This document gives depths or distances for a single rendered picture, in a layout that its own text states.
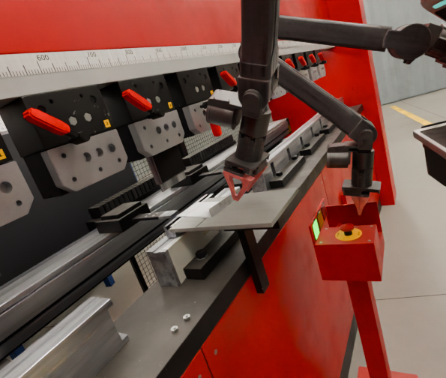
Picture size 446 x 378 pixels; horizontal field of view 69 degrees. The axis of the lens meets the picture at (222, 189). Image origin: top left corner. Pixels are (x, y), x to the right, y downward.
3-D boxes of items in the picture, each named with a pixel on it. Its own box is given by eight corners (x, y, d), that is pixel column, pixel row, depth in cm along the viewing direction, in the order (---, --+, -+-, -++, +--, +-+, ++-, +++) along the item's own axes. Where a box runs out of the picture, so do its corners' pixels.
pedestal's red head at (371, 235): (381, 281, 87) (369, 222, 82) (322, 280, 96) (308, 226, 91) (384, 243, 103) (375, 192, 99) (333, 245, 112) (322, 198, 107)
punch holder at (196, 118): (198, 135, 85) (176, 71, 80) (173, 141, 89) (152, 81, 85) (224, 122, 97) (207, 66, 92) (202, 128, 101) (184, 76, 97)
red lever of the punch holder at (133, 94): (130, 85, 62) (166, 110, 69) (116, 91, 64) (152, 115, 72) (129, 94, 61) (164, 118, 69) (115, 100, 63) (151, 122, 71)
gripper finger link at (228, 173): (217, 199, 72) (223, 161, 67) (231, 186, 78) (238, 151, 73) (244, 210, 70) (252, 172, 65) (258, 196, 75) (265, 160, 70)
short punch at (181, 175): (166, 191, 77) (151, 154, 75) (160, 192, 78) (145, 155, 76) (189, 177, 85) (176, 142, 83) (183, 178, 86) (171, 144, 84)
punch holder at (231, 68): (231, 118, 101) (216, 65, 96) (210, 124, 105) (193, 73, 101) (251, 109, 113) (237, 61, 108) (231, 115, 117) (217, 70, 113)
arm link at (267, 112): (268, 111, 61) (275, 104, 65) (234, 103, 62) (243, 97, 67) (261, 145, 64) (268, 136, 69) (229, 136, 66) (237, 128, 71)
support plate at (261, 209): (272, 227, 62) (270, 223, 61) (170, 232, 76) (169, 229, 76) (299, 190, 76) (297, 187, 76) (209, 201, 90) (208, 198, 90)
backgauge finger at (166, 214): (163, 230, 81) (155, 212, 80) (99, 234, 95) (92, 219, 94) (189, 209, 91) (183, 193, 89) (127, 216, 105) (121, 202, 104)
